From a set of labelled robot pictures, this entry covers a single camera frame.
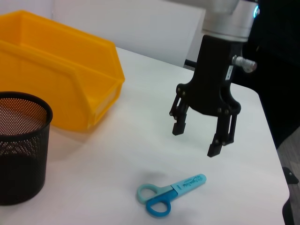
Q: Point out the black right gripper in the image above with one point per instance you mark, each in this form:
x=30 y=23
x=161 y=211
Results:
x=211 y=82

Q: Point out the blue scissors with sheath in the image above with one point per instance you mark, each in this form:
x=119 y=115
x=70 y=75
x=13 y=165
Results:
x=187 y=182

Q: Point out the black mesh pen cup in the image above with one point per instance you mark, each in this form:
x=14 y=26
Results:
x=23 y=152

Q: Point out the yellow plastic bin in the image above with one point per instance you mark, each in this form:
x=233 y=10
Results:
x=58 y=70

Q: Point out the black metal frame part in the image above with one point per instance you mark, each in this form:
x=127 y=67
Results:
x=290 y=175

